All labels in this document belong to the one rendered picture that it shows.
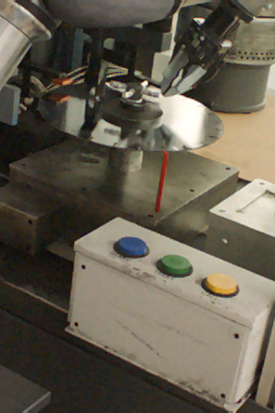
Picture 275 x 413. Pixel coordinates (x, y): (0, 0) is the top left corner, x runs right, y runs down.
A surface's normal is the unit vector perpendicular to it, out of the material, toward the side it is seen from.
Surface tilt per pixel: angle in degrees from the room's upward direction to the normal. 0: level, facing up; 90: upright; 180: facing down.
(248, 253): 90
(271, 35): 90
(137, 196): 0
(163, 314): 90
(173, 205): 0
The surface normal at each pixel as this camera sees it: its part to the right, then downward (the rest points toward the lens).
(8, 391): 0.14, -0.89
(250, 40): 0.14, 0.45
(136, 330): -0.53, 0.31
